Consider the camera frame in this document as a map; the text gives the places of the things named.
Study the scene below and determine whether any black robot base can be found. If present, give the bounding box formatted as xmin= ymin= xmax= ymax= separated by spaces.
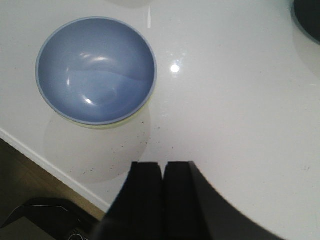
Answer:
xmin=0 ymin=197 xmax=99 ymax=240

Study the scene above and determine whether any black and chrome toaster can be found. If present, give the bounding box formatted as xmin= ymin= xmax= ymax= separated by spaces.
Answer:
xmin=293 ymin=0 xmax=320 ymax=42

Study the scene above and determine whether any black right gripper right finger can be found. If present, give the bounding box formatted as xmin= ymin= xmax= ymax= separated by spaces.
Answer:
xmin=163 ymin=161 xmax=279 ymax=240

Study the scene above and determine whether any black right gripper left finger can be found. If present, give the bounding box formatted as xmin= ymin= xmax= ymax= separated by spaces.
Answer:
xmin=98 ymin=162 xmax=163 ymax=240

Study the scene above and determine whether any blue bowl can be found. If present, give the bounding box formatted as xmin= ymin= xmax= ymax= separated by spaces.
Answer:
xmin=35 ymin=16 xmax=157 ymax=128

